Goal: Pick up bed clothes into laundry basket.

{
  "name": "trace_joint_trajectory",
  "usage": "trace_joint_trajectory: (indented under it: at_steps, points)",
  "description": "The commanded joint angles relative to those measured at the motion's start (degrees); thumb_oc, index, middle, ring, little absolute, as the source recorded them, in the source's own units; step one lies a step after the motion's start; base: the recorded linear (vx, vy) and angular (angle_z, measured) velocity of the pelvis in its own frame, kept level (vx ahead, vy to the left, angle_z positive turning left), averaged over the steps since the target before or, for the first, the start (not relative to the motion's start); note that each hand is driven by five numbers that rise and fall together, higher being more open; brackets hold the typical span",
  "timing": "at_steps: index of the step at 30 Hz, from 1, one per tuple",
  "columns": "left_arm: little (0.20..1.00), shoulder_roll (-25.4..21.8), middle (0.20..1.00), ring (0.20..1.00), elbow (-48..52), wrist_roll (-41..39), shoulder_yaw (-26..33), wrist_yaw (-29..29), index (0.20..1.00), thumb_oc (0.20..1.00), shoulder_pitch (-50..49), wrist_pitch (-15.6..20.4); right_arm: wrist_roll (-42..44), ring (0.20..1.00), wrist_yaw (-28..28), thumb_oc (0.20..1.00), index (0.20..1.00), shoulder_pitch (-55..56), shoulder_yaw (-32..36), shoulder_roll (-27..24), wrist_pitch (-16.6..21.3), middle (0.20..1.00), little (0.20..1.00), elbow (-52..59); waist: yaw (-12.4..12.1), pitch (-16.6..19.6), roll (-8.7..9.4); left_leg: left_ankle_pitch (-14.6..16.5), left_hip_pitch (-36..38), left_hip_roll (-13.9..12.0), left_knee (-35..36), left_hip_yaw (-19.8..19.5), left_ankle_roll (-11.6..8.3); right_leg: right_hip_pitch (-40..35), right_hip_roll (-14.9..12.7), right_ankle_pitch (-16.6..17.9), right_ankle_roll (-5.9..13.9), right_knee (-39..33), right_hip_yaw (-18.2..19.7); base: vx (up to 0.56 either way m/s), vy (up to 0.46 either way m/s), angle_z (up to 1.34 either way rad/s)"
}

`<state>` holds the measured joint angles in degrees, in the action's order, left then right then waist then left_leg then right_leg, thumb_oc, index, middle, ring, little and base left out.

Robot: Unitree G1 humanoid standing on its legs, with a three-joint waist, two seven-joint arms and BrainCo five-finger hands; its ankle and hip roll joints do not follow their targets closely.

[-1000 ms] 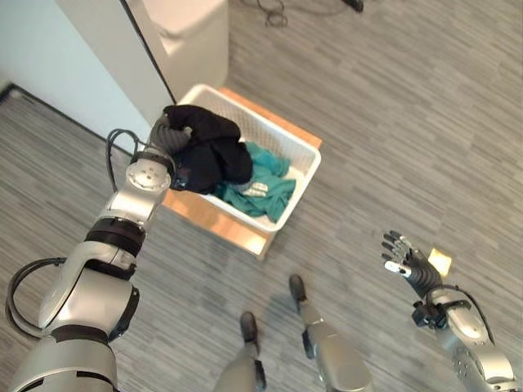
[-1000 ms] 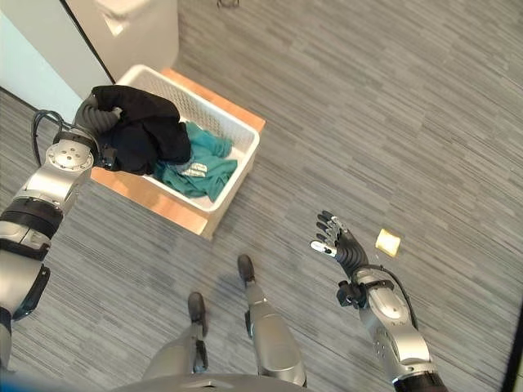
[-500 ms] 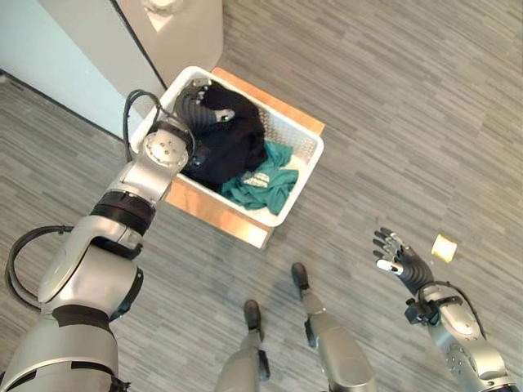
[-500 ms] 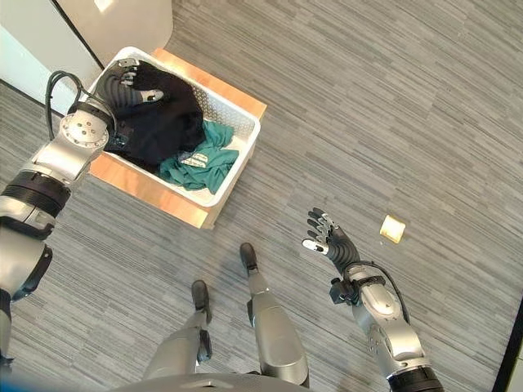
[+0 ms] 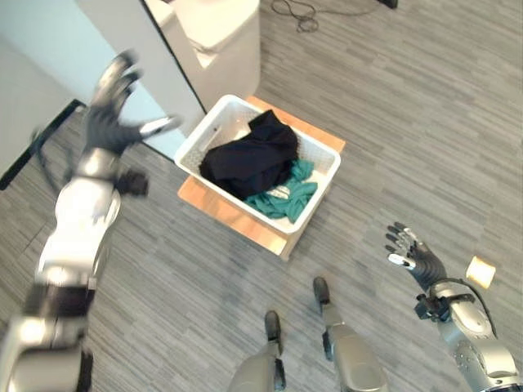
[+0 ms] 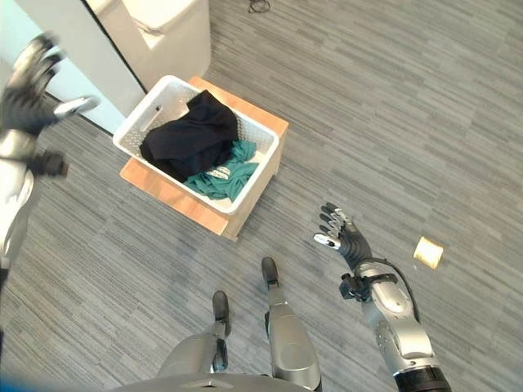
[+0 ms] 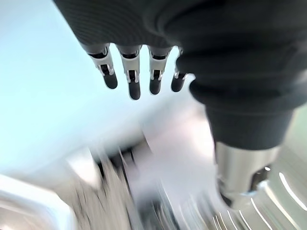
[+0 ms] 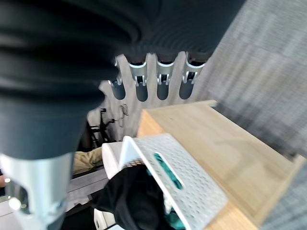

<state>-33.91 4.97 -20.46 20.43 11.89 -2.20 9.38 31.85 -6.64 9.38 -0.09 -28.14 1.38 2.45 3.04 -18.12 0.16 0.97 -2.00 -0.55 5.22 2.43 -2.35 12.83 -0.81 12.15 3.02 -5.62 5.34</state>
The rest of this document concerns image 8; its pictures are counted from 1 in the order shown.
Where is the white perforated laundry basket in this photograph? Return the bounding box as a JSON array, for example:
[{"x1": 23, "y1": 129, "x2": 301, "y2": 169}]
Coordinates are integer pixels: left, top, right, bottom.
[{"x1": 94, "y1": 133, "x2": 228, "y2": 230}]

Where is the black garment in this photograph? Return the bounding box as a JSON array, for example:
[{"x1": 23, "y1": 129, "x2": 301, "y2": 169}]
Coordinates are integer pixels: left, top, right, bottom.
[{"x1": 92, "y1": 165, "x2": 168, "y2": 230}]

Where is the person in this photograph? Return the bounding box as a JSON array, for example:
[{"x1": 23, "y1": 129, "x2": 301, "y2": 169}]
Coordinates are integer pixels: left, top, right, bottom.
[{"x1": 0, "y1": 147, "x2": 104, "y2": 188}]

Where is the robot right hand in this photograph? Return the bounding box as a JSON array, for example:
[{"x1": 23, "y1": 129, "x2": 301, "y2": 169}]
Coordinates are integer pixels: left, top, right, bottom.
[{"x1": 0, "y1": 0, "x2": 248, "y2": 230}]

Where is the black tripod stand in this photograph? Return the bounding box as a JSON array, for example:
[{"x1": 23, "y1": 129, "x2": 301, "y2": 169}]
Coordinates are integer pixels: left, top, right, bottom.
[{"x1": 88, "y1": 108, "x2": 115, "y2": 147}]

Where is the teal garment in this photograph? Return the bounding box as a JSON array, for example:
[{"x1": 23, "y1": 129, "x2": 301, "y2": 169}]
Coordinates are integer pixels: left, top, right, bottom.
[{"x1": 146, "y1": 152, "x2": 187, "y2": 230}]

